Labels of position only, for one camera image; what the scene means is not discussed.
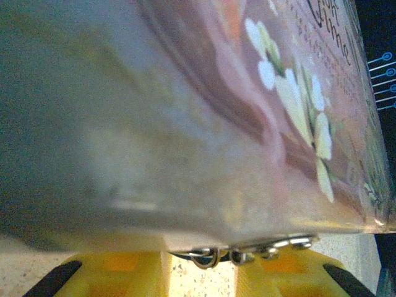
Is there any pink printed tin box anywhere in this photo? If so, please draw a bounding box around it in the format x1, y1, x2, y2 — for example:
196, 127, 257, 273
0, 0, 396, 252

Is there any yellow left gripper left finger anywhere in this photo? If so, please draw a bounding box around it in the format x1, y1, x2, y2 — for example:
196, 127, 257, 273
23, 250, 173, 297

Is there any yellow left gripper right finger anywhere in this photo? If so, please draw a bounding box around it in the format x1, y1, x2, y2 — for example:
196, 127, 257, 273
234, 247, 377, 297

